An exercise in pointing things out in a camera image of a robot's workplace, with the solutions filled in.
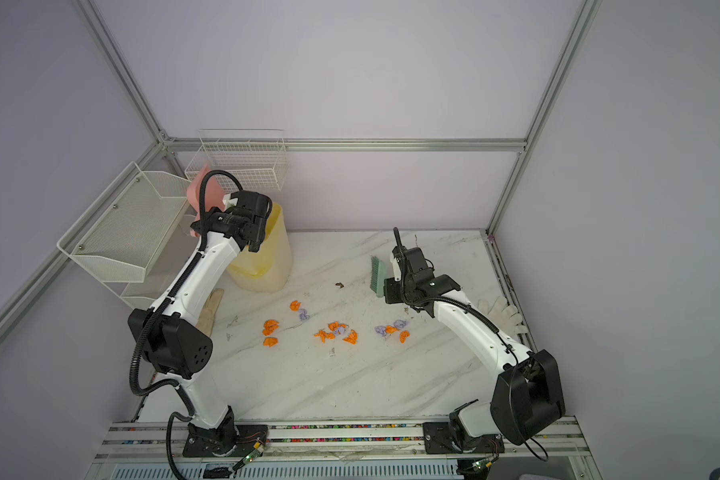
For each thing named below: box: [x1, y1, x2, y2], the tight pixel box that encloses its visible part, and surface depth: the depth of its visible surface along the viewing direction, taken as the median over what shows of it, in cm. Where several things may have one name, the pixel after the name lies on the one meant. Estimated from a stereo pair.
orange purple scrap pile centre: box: [375, 319, 411, 344], surface depth 95 cm
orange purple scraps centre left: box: [290, 300, 359, 345], surface depth 94 cm
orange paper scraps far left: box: [262, 319, 280, 347], surface depth 95 cm
